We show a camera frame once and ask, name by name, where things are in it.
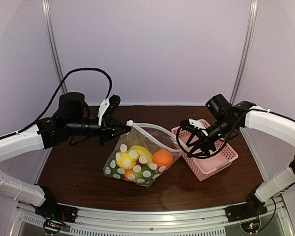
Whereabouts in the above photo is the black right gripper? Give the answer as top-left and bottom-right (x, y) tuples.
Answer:
(185, 117), (236, 158)

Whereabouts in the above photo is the yellow toy lemon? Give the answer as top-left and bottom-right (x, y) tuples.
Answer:
(116, 150), (139, 171)

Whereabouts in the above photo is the aluminium front rail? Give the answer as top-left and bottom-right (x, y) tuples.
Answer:
(13, 189), (295, 236)

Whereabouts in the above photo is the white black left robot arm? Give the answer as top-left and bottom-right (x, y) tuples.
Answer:
(0, 92), (133, 218)

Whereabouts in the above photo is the black left braided cable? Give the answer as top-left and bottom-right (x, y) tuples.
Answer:
(0, 68), (113, 138)

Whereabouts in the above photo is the left green circuit board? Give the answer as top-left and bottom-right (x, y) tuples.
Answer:
(43, 219), (66, 234)

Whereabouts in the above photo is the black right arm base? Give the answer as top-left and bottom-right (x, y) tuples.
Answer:
(225, 192), (267, 222)

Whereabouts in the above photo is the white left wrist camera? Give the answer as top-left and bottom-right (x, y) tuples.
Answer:
(97, 94), (121, 126)

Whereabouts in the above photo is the right green circuit board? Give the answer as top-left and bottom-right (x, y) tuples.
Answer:
(240, 219), (261, 234)

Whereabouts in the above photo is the clear polka dot zip bag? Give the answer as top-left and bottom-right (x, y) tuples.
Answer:
(103, 120), (182, 187)

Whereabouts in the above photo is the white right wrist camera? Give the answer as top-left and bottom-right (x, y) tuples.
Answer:
(181, 118), (208, 136)

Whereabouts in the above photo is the pink perforated plastic basket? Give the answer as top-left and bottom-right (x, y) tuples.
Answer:
(179, 119), (238, 181)

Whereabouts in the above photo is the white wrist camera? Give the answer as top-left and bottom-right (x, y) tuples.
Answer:
(97, 94), (121, 126)
(181, 118), (208, 136)

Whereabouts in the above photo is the black right braided cable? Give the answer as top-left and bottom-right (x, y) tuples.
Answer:
(176, 120), (241, 160)

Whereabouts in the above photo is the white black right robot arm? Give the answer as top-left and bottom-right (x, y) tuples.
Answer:
(180, 94), (295, 217)

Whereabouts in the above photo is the black braided cable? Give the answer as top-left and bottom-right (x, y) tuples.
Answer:
(0, 68), (113, 138)
(176, 120), (241, 160)

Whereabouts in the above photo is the green circuit board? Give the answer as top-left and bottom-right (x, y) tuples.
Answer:
(43, 219), (66, 234)
(240, 219), (261, 234)

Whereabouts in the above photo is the green orange toy mango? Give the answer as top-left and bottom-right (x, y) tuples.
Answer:
(123, 170), (136, 181)

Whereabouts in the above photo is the green toy bell pepper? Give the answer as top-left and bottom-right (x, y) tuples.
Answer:
(104, 160), (125, 177)

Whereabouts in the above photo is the yellow toy banana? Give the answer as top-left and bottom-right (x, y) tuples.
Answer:
(130, 145), (153, 165)

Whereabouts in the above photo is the aluminium corner post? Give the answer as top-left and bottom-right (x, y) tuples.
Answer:
(230, 0), (259, 104)
(42, 0), (63, 83)

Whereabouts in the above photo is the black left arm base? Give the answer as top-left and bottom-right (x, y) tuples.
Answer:
(34, 185), (78, 223)

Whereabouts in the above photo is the right aluminium corner post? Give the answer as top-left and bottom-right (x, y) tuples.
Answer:
(230, 0), (259, 104)

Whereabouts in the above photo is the left aluminium corner post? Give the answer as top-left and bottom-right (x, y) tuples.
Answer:
(42, 0), (63, 83)

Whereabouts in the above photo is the orange toy fruit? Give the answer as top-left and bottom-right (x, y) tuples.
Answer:
(153, 149), (174, 168)

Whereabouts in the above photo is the green striped toy watermelon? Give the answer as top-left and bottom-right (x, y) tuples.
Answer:
(134, 167), (156, 187)

